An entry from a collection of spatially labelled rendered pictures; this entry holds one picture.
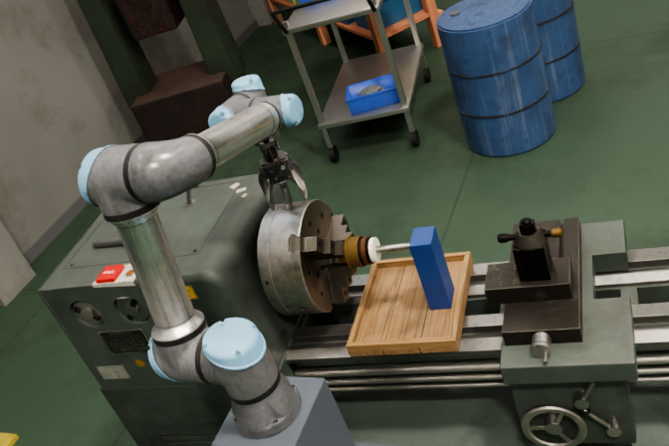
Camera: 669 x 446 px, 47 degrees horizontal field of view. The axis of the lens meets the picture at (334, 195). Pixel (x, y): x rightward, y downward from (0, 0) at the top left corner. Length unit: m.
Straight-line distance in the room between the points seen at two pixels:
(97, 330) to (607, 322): 1.35
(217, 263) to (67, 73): 4.09
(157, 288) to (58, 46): 4.45
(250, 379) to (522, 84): 2.96
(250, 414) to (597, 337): 0.81
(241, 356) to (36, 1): 4.58
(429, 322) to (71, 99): 4.25
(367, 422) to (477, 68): 2.31
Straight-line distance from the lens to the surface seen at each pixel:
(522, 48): 4.19
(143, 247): 1.56
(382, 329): 2.13
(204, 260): 2.00
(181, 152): 1.45
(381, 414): 2.40
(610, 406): 2.01
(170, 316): 1.62
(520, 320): 1.91
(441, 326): 2.08
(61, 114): 5.83
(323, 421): 1.74
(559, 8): 4.70
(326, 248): 2.04
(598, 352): 1.87
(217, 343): 1.58
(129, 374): 2.37
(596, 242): 2.17
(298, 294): 2.04
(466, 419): 2.31
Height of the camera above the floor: 2.26
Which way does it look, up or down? 30 degrees down
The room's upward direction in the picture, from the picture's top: 21 degrees counter-clockwise
